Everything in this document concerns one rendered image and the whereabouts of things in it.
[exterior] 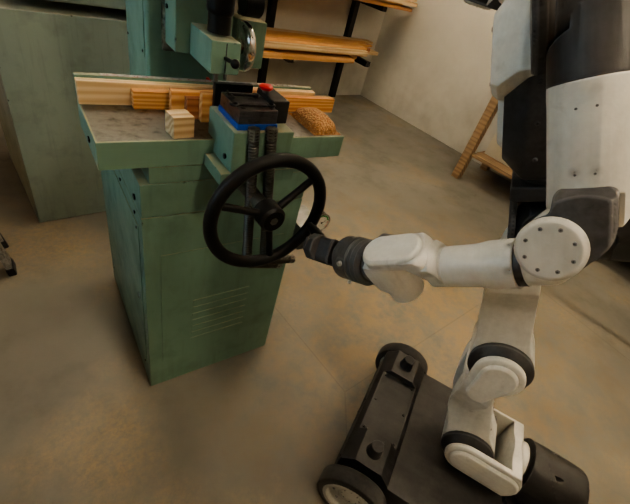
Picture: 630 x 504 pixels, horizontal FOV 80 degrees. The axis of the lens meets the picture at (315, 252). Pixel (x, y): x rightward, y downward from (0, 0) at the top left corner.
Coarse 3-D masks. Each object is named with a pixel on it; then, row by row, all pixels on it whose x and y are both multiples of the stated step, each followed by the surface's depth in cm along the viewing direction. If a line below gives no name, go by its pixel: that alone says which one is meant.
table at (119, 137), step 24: (96, 120) 77; (120, 120) 79; (144, 120) 82; (288, 120) 102; (96, 144) 70; (120, 144) 73; (144, 144) 75; (168, 144) 78; (192, 144) 81; (312, 144) 98; (336, 144) 103; (120, 168) 76; (216, 168) 80; (288, 168) 87
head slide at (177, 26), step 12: (168, 0) 87; (180, 0) 84; (192, 0) 85; (204, 0) 87; (168, 12) 89; (180, 12) 86; (192, 12) 87; (204, 12) 88; (168, 24) 90; (180, 24) 87; (168, 36) 92; (180, 36) 89; (180, 48) 90
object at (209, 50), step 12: (192, 24) 87; (204, 24) 89; (192, 36) 89; (204, 36) 83; (216, 36) 83; (228, 36) 86; (192, 48) 90; (204, 48) 84; (216, 48) 82; (228, 48) 83; (240, 48) 85; (204, 60) 86; (216, 60) 83; (216, 72) 85; (228, 72) 87
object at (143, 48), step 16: (128, 0) 100; (144, 0) 89; (160, 0) 90; (128, 16) 103; (144, 16) 92; (160, 16) 92; (128, 32) 106; (144, 32) 94; (160, 32) 94; (128, 48) 111; (144, 48) 96; (160, 48) 97; (144, 64) 100; (160, 64) 99; (176, 64) 101; (192, 64) 103; (224, 80) 111
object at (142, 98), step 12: (132, 96) 83; (144, 96) 84; (156, 96) 85; (168, 96) 87; (288, 96) 104; (300, 96) 107; (312, 96) 110; (144, 108) 86; (156, 108) 87; (168, 108) 88; (324, 108) 113
